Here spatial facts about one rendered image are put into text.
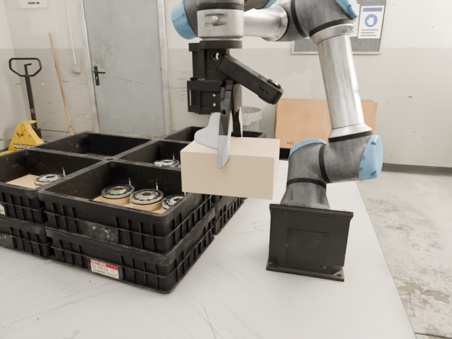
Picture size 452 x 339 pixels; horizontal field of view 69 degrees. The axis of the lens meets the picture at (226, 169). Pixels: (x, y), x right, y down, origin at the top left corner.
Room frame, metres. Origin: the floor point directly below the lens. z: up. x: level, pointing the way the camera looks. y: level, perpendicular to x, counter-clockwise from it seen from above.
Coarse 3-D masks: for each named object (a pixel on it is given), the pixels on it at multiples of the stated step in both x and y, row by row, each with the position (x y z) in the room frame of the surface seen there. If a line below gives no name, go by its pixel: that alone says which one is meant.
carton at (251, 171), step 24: (192, 144) 0.59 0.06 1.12; (240, 144) 0.59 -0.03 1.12; (264, 144) 0.59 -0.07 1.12; (192, 168) 0.54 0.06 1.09; (216, 168) 0.53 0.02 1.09; (240, 168) 0.52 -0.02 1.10; (264, 168) 0.51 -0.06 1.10; (216, 192) 0.53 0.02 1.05; (240, 192) 0.52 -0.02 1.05; (264, 192) 0.51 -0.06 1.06
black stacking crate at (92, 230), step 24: (120, 168) 1.05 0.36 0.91; (144, 168) 1.02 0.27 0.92; (72, 192) 0.90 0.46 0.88; (96, 192) 0.99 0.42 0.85; (168, 192) 0.99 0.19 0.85; (48, 216) 0.81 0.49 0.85; (72, 216) 0.78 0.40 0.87; (96, 216) 0.75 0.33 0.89; (192, 216) 0.81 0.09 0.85; (120, 240) 0.72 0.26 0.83; (144, 240) 0.70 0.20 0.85; (168, 240) 0.69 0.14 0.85
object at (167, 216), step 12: (96, 168) 1.00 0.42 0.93; (156, 168) 1.00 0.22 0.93; (168, 168) 0.99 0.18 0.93; (60, 180) 0.89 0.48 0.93; (48, 192) 0.80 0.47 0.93; (192, 192) 0.80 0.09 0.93; (72, 204) 0.76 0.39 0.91; (84, 204) 0.75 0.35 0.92; (96, 204) 0.73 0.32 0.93; (108, 204) 0.73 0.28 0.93; (180, 204) 0.73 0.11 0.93; (120, 216) 0.71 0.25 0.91; (132, 216) 0.69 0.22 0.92; (144, 216) 0.68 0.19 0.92; (156, 216) 0.67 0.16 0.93; (168, 216) 0.68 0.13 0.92
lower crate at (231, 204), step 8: (224, 200) 1.00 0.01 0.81; (232, 200) 1.10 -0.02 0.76; (240, 200) 1.19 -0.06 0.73; (216, 208) 0.95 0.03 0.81; (224, 208) 1.03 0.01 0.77; (232, 208) 1.09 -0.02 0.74; (216, 216) 0.96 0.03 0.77; (224, 216) 1.03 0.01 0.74; (232, 216) 1.08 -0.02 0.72; (216, 224) 0.96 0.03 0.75; (224, 224) 1.02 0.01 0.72; (216, 232) 0.96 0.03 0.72
